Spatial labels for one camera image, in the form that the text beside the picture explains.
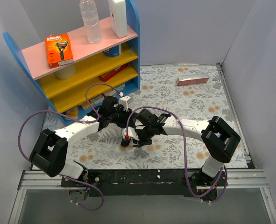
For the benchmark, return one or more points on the yellow pack on shelf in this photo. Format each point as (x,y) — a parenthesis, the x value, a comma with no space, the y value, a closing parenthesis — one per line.
(86,105)

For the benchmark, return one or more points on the white plastic bottle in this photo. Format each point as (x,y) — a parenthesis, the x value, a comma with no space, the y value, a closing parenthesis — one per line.
(117,10)

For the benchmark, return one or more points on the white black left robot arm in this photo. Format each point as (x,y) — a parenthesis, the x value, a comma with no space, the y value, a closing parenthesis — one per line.
(50,151)

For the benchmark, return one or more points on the blue shelf unit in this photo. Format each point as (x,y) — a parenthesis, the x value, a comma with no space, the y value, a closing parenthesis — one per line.
(90,62)

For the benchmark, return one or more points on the red silver long box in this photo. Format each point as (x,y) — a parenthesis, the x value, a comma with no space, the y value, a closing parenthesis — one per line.
(192,79)

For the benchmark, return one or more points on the beige cylindrical container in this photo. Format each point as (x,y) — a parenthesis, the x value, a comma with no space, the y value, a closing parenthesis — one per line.
(66,72)

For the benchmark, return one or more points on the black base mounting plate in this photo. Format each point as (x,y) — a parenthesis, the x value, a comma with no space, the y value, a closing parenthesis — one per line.
(153,182)

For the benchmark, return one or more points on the teal soap pack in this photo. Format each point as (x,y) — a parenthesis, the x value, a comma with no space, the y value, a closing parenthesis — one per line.
(120,87)

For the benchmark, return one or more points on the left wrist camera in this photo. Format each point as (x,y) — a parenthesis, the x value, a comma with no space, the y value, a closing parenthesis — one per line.
(124,100)

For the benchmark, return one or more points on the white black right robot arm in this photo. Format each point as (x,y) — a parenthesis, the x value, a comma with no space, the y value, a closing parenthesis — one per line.
(219,138)

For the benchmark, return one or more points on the red flat box on shelf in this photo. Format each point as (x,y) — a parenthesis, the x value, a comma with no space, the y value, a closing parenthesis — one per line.
(110,74)

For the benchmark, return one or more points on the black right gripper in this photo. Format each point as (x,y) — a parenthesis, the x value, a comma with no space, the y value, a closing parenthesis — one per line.
(144,134)

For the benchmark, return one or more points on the aluminium table edge rail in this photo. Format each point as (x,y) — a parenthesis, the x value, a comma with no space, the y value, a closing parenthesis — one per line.
(244,146)

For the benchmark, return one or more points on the blue white cylindrical can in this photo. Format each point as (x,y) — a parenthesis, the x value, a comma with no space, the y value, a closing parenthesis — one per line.
(113,51)

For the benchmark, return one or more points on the clear plastic water bottle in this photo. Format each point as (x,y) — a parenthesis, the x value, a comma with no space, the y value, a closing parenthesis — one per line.
(90,19)

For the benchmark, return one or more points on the black TV remote control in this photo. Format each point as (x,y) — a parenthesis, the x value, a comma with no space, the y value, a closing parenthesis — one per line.
(125,143)

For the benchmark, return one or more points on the orange razor box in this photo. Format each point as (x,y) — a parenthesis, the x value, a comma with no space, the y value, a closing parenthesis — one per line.
(58,50)

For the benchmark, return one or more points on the white orange soap pack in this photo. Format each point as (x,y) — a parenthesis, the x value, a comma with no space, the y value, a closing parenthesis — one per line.
(109,93)

